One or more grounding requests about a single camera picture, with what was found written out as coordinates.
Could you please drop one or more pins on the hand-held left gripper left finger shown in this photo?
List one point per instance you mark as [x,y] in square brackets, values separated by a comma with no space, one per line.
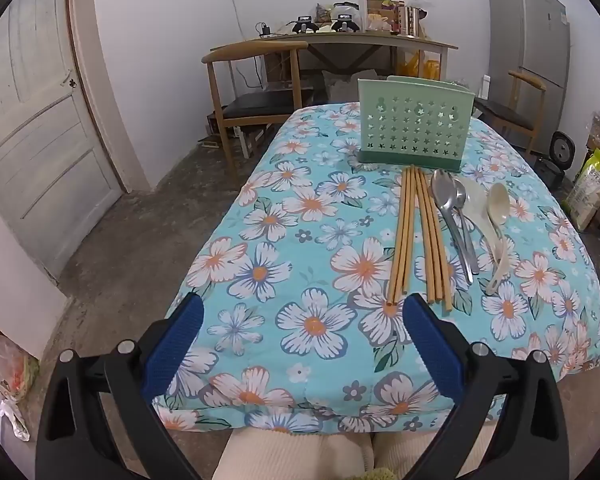
[175,345]

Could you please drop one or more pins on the wooden desk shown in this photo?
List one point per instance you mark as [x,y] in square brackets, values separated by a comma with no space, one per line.
[360,39]

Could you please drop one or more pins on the white plastic spoon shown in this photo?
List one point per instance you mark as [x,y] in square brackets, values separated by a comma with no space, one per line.
[498,203]
[474,200]

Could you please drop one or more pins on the floral turquoise blanket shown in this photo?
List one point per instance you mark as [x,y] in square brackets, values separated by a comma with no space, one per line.
[305,260]

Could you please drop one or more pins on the black round appliance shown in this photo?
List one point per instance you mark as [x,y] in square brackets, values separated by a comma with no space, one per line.
[562,147]

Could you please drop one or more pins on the white and green sack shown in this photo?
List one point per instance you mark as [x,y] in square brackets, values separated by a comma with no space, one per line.
[592,185]

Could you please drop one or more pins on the black power adapter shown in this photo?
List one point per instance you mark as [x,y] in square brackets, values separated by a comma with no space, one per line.
[265,28]

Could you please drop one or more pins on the grey panelled door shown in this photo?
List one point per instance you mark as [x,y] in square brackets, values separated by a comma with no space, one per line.
[30,135]

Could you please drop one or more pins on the grey refrigerator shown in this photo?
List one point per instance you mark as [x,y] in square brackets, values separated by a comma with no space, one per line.
[530,35]

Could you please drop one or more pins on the person's cream trousers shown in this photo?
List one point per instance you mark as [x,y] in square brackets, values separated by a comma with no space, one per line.
[290,455]

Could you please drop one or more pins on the row of wooden chopsticks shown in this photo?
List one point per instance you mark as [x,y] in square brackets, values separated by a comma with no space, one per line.
[399,250]

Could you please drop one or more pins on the large metal spoon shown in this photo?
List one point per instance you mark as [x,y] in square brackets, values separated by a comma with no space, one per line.
[441,190]

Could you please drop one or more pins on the small metal spoon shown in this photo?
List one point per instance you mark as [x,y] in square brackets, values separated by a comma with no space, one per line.
[461,195]

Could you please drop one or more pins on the wooden chair with black seat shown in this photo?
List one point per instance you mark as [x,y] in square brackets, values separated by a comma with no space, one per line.
[260,102]
[500,112]

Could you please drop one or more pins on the yellow plastic bag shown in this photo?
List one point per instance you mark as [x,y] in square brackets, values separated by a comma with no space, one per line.
[420,67]

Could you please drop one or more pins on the white plastic bag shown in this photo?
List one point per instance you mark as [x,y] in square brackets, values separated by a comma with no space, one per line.
[5,375]

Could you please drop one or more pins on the brown cardboard box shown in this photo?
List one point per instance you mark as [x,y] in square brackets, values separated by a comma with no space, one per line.
[380,15]

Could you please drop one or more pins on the black gadget on stand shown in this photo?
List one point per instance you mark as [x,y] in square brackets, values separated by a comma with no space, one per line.
[344,23]
[304,25]

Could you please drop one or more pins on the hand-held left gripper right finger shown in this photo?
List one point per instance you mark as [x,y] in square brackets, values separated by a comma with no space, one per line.
[435,350]

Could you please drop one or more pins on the green star-holed utensil holder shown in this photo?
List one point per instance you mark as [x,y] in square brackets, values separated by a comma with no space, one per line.
[410,125]

